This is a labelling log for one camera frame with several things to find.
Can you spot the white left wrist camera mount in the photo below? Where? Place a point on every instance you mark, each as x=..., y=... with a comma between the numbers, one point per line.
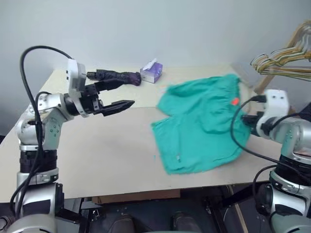
x=73, y=80

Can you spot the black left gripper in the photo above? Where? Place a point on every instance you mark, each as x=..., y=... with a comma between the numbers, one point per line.
x=90, y=99

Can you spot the bundle of wooden hangers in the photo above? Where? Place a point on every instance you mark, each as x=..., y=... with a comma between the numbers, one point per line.
x=264, y=82

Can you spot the purple tissue box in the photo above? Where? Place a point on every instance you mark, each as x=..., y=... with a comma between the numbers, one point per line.
x=153, y=74

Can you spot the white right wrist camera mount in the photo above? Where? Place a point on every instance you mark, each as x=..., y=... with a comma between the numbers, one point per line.
x=277, y=102

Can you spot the dark rounded shape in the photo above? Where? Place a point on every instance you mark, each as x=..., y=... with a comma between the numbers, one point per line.
x=183, y=222

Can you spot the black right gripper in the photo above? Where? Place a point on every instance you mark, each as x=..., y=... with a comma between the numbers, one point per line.
x=250, y=120

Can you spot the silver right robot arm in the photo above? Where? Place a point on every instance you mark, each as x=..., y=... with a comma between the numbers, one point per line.
x=289, y=136

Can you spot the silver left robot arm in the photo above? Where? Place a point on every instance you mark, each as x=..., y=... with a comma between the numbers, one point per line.
x=51, y=126

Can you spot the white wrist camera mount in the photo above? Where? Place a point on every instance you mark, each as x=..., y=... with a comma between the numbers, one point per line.
x=277, y=102
x=73, y=80

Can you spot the white tissue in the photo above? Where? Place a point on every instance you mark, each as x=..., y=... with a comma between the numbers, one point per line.
x=149, y=64

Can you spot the green shorts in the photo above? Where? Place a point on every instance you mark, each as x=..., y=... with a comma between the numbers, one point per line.
x=194, y=121

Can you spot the dark purple folded umbrella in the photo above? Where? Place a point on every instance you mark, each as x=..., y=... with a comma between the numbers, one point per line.
x=114, y=74

